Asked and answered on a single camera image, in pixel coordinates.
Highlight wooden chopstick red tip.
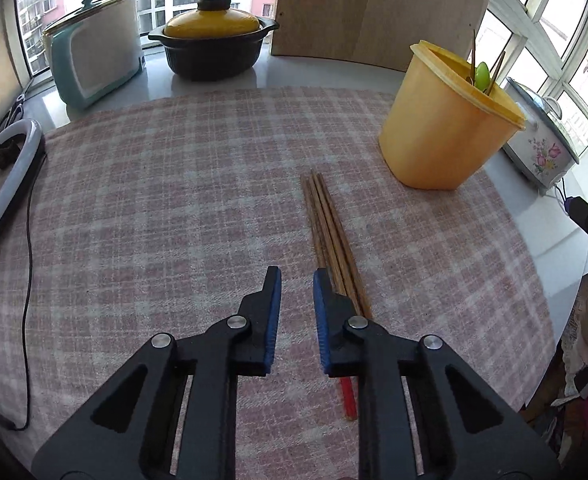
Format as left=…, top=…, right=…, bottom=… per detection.
left=311, top=172, right=361, bottom=315
left=300, top=174, right=327, bottom=268
left=311, top=177, right=358, bottom=422
left=317, top=174, right=373, bottom=320

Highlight white floral rice cooker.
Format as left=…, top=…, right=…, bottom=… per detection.
left=503, top=77, right=579, bottom=194

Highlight yellow plastic utensil holder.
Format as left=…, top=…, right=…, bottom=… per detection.
left=379, top=40, right=526, bottom=191

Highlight green plastic utensil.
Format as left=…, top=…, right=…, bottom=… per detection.
left=474, top=62, right=492, bottom=92

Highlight pink plaid tablecloth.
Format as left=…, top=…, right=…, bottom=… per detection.
left=0, top=88, right=555, bottom=479

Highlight large wooden board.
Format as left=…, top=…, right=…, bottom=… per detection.
left=271, top=0, right=489, bottom=70

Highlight black scissors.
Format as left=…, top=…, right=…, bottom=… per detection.
left=0, top=93, right=24, bottom=133

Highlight black casserole pot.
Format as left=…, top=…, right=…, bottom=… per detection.
left=147, top=18, right=280, bottom=81

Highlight white teal electric cooker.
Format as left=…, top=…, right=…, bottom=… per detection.
left=43, top=0, right=145, bottom=110

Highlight yellow pot lid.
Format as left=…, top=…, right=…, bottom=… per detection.
left=164, top=0, right=260, bottom=39

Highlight glass cooker lid teal knob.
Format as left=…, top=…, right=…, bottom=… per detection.
left=43, top=0, right=129, bottom=36

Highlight white ring light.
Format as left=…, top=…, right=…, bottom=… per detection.
left=0, top=119, right=45, bottom=232

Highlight black cable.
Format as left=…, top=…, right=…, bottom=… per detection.
left=0, top=159, right=48, bottom=432

